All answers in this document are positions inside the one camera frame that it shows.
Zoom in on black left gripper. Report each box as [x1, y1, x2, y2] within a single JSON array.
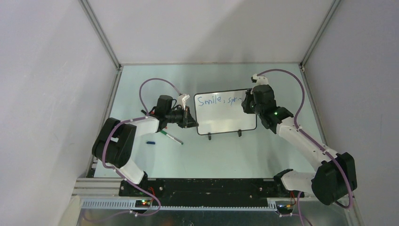
[[165, 105, 199, 129]]

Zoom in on small black framed whiteboard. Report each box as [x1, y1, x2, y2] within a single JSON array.
[[194, 89, 257, 136]]

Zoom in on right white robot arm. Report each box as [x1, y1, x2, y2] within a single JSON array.
[[241, 85, 358, 205]]

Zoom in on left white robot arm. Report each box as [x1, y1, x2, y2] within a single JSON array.
[[92, 94, 198, 196]]

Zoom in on green capped whiteboard marker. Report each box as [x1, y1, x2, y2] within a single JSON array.
[[160, 130, 184, 145]]

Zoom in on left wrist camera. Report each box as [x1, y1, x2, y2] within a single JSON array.
[[176, 94, 190, 110]]

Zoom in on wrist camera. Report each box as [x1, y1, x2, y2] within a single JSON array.
[[176, 94, 190, 110], [250, 74, 269, 94]]

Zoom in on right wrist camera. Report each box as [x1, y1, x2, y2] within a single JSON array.
[[250, 74, 269, 94]]

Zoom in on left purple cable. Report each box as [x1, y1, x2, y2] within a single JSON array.
[[101, 78, 183, 218]]

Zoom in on purple cable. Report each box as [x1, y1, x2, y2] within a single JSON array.
[[256, 69, 354, 226], [101, 78, 183, 218]]

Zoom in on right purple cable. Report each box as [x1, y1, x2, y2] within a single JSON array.
[[256, 69, 354, 226]]

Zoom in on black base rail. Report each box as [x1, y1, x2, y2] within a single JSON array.
[[120, 178, 304, 208]]

